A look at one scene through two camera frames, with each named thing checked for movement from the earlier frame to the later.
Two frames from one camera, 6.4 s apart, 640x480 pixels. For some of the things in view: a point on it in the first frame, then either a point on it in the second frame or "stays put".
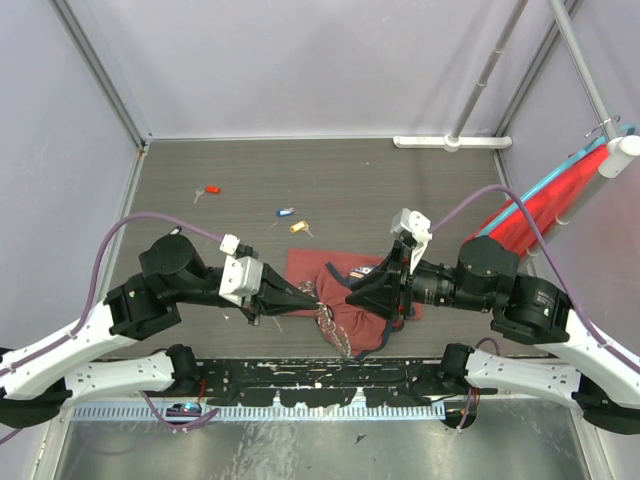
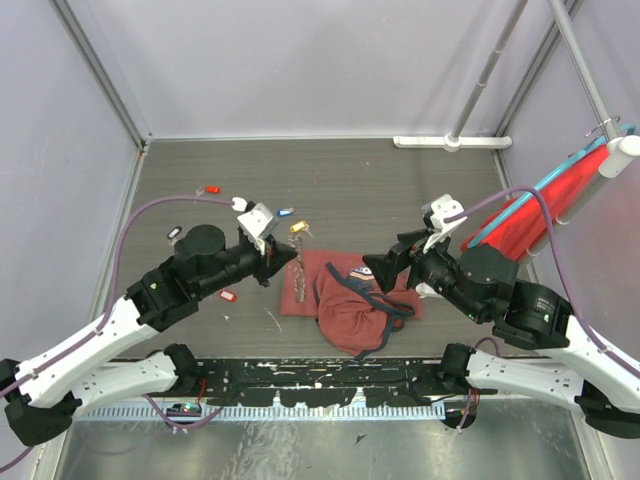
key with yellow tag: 301,225 stays put
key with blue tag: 284,212 stays put
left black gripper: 278,296 → 276,255
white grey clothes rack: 620,147 stays put
